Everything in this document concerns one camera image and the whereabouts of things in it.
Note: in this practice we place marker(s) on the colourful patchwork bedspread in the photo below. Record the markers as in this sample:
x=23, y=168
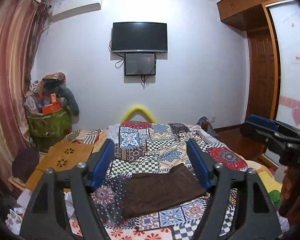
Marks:
x=142, y=147

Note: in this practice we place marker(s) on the wooden lap desk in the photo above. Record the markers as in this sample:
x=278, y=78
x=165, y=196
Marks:
x=62, y=156

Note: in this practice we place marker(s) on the brown cloth garment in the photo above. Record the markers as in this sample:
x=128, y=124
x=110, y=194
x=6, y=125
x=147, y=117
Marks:
x=152, y=192

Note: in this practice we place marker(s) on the wooden wardrobe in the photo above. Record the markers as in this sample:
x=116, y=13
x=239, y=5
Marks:
x=252, y=17

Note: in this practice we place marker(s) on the dark maroon folded cloth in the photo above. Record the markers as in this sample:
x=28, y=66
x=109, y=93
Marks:
x=25, y=163

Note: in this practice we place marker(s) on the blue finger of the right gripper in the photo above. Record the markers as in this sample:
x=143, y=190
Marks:
x=263, y=122

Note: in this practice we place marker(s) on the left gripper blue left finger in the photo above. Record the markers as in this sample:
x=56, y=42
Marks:
x=98, y=164

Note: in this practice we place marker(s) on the green fabric storage bag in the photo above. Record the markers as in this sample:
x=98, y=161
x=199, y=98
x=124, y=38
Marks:
x=49, y=125

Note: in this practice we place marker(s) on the white air conditioner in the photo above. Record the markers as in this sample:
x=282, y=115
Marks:
x=69, y=8

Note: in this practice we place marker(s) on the small wall monitor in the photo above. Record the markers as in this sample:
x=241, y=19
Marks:
x=140, y=64

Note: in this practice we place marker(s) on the yellow curved foam tube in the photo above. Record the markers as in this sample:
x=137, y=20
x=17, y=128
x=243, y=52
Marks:
x=138, y=110

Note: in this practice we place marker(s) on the pink striped curtain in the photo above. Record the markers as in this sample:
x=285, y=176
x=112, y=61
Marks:
x=21, y=27

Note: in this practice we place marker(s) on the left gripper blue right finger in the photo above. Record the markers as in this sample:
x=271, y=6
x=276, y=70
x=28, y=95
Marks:
x=201, y=162

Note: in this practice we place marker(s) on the grey clothes on chair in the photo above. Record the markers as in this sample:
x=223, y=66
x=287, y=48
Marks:
x=206, y=125

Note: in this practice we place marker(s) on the wall mounted television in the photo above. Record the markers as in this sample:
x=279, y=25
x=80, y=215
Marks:
x=139, y=36

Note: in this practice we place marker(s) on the orange box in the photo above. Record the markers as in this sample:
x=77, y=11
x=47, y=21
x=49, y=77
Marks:
x=51, y=104

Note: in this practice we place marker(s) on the grey plush toy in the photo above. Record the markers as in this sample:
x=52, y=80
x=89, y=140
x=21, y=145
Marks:
x=54, y=86

